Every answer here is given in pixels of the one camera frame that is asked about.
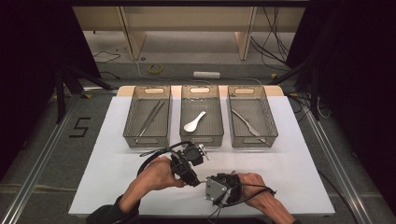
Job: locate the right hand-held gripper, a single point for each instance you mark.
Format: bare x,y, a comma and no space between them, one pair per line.
218,188

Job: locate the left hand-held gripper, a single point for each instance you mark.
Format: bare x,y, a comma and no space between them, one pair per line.
186,165

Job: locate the white ceramic spoon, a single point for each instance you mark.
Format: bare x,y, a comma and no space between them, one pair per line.
190,126

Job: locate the smoky clear plastic bin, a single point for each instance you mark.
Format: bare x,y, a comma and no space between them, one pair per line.
263,115
148,124
202,102

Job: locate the metal chopstick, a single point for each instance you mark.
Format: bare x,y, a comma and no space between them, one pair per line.
154,115
149,119

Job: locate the metal fork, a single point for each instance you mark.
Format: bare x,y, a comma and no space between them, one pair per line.
257,134

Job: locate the metal table knife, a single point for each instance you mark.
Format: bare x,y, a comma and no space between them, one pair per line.
239,117

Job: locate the person's left hand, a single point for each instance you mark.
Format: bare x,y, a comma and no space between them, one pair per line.
155,175

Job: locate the person's right hand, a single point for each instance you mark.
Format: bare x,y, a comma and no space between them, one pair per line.
255,189

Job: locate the white power strip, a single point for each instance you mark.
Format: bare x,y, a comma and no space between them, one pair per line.
206,74

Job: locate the light wooden board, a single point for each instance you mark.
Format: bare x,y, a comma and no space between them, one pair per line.
124,90

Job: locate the yellow tape roll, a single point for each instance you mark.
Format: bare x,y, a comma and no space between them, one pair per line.
149,69

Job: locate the black tripod stand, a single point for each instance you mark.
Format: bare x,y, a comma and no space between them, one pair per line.
315,93
60,93

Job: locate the beige wooden shelf unit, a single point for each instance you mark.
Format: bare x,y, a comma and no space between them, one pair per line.
186,21

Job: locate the black curtain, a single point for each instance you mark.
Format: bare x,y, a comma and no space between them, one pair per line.
358,77
31,62

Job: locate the aluminium floor rail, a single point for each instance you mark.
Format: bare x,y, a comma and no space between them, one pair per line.
37,168
339,168

